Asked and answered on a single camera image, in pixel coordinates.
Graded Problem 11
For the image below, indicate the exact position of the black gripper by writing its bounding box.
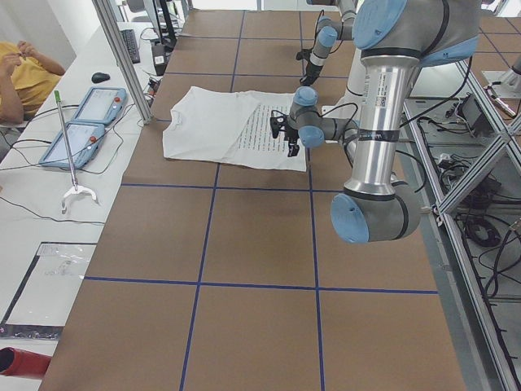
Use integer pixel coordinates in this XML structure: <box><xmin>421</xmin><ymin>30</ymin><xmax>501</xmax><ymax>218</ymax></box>
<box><xmin>300</xmin><ymin>60</ymin><xmax>323</xmax><ymax>86</ymax></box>
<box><xmin>283</xmin><ymin>125</ymin><xmax>300</xmax><ymax>157</ymax></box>

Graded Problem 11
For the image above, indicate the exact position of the white long-sleeve printed shirt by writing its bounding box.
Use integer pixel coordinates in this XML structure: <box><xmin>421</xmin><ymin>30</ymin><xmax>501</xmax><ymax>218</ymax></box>
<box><xmin>162</xmin><ymin>86</ymin><xmax>306</xmax><ymax>172</ymax></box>

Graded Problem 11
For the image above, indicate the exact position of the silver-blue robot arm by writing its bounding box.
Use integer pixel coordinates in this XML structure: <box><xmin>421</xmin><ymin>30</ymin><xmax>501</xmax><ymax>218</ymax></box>
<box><xmin>270</xmin><ymin>1</ymin><xmax>481</xmax><ymax>243</ymax></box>
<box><xmin>296</xmin><ymin>0</ymin><xmax>358</xmax><ymax>86</ymax></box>

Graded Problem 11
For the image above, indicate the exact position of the black power adapter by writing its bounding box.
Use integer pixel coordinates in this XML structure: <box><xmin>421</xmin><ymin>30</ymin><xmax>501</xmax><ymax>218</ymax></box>
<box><xmin>151</xmin><ymin>44</ymin><xmax>168</xmax><ymax>76</ymax></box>

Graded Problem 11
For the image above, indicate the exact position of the black keyboard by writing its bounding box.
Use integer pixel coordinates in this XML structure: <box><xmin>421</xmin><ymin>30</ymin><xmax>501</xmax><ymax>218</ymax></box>
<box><xmin>120</xmin><ymin>29</ymin><xmax>141</xmax><ymax>64</ymax></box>

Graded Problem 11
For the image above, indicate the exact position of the far blue teach pendant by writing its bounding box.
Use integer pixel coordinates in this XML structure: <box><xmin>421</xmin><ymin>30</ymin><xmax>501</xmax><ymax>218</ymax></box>
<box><xmin>72</xmin><ymin>86</ymin><xmax>127</xmax><ymax>125</ymax></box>

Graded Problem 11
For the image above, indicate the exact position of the blue teach pendant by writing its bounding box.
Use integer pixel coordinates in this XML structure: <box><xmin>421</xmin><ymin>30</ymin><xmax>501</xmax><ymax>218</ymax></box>
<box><xmin>72</xmin><ymin>86</ymin><xmax>127</xmax><ymax>125</ymax></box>
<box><xmin>39</xmin><ymin>121</ymin><xmax>105</xmax><ymax>169</ymax></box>

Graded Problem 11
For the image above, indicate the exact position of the black computer mouse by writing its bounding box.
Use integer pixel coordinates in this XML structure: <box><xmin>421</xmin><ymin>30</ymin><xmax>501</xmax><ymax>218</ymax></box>
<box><xmin>91</xmin><ymin>72</ymin><xmax>111</xmax><ymax>84</ymax></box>

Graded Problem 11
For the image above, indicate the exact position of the near blue teach pendant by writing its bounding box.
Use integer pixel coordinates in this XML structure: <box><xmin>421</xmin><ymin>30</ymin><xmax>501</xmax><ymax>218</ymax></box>
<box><xmin>39</xmin><ymin>121</ymin><xmax>105</xmax><ymax>169</ymax></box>

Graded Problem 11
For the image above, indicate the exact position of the metal reacher grabber tool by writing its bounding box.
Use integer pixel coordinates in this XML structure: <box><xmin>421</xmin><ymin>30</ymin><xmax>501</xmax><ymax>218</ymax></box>
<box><xmin>54</xmin><ymin>90</ymin><xmax>99</xmax><ymax>214</ymax></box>

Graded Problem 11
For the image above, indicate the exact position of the person in yellow shirt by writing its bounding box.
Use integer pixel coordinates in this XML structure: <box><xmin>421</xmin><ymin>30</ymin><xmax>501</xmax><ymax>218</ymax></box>
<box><xmin>1</xmin><ymin>41</ymin><xmax>65</xmax><ymax>125</ymax></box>

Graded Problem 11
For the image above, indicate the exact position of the plastic sheet with black border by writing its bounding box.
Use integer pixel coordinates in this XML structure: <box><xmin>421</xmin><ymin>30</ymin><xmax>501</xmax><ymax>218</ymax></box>
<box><xmin>1</xmin><ymin>242</ymin><xmax>96</xmax><ymax>340</ymax></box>

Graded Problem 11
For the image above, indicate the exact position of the red cylinder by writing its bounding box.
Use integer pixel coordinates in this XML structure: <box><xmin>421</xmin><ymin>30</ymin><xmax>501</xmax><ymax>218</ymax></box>
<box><xmin>1</xmin><ymin>347</ymin><xmax>52</xmax><ymax>380</ymax></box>

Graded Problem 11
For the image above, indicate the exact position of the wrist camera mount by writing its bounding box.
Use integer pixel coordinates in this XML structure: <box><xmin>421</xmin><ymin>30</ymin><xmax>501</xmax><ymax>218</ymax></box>
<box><xmin>269</xmin><ymin>115</ymin><xmax>287</xmax><ymax>138</ymax></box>
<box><xmin>296</xmin><ymin>49</ymin><xmax>311</xmax><ymax>61</ymax></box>

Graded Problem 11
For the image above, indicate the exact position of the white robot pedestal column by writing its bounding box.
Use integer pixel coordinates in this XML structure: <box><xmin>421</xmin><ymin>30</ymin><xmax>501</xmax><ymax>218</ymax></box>
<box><xmin>322</xmin><ymin>48</ymin><xmax>366</xmax><ymax>120</ymax></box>

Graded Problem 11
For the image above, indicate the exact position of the aluminium frame post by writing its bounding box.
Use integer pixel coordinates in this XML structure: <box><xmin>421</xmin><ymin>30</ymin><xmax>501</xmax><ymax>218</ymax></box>
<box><xmin>92</xmin><ymin>0</ymin><xmax>152</xmax><ymax>125</ymax></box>

